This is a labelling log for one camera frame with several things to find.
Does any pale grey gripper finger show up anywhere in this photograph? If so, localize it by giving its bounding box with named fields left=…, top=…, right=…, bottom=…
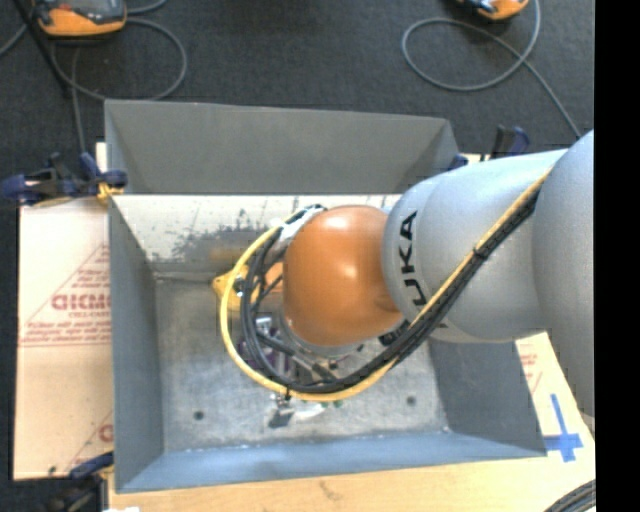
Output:
left=267, top=401, right=297, bottom=430

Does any purple toy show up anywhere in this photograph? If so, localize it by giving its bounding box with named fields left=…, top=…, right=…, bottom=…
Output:
left=236, top=323, right=297, bottom=377

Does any grey metal bin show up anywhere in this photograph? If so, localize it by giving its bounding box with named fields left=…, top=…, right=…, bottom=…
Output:
left=103, top=98, right=548, bottom=494

